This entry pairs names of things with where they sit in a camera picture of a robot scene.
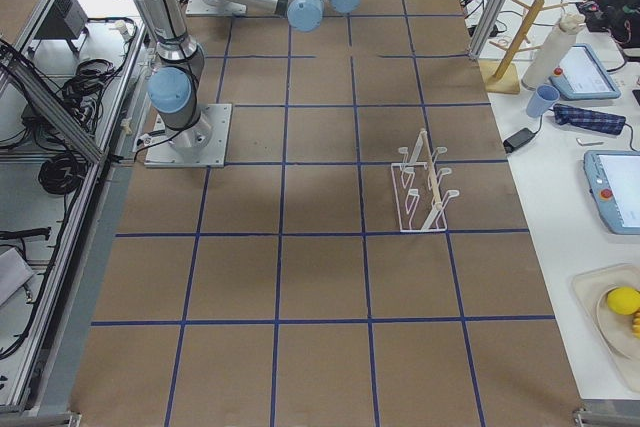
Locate folded plaid umbrella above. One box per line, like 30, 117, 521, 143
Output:
553, 104, 626, 136

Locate white paper roll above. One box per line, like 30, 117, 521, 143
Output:
521, 13, 585, 90

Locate white wire cup rack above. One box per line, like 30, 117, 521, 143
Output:
390, 128, 460, 233

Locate upper teach pendant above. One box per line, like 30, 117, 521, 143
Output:
549, 44, 621, 100

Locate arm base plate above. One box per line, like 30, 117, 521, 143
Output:
144, 103, 232, 168

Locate black power adapter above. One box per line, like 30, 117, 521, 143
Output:
502, 128, 537, 154

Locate wooden mug tree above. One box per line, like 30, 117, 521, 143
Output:
479, 0, 566, 94

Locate beige tray with plate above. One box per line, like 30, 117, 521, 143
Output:
572, 264, 639, 393

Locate teach pendant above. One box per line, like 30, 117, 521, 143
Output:
583, 150, 639, 235
549, 44, 621, 100

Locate grey electronics box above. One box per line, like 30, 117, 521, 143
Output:
35, 0, 88, 41

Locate coiled black cables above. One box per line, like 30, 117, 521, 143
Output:
38, 151, 84, 197

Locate blue cup on desk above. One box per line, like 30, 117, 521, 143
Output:
525, 84, 560, 118

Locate yellow toy lemon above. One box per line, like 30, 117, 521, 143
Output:
606, 286, 640, 315

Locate lower teach pendant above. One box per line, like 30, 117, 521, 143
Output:
583, 150, 639, 235

